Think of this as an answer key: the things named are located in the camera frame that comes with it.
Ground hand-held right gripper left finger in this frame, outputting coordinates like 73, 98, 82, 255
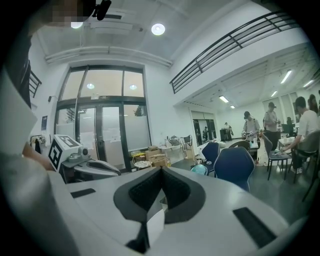
47, 166, 176, 256

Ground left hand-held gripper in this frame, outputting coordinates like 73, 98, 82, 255
48, 134, 122, 185

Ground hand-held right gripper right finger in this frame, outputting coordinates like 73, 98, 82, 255
149, 166, 294, 256

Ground person's left forearm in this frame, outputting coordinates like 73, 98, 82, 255
21, 143, 56, 172

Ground wide dark blue chair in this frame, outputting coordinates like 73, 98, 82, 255
213, 146, 256, 193

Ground black-framed glass door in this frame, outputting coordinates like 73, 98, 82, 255
54, 64, 153, 174

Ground narrow dark blue chair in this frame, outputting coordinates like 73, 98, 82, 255
201, 142, 221, 174

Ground black round-back chair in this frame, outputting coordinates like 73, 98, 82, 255
228, 140, 251, 151

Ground large cardboard box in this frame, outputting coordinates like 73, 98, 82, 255
144, 149, 173, 168

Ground dark chair black legs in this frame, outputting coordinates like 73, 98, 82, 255
262, 134, 293, 181

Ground white shelf table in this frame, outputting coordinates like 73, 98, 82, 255
159, 143, 187, 161

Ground grey chair black legs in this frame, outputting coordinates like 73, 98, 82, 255
291, 129, 320, 203

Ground person's black shirt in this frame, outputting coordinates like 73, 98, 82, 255
6, 22, 35, 110

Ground ceiling air conditioner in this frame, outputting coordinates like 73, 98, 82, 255
89, 7, 133, 35

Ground black balcony railing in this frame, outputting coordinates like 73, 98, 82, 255
169, 11, 301, 95

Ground gold wire chair patterned cushion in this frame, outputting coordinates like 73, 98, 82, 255
131, 152, 153, 171

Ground black head-worn camera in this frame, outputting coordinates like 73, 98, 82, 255
91, 0, 113, 21

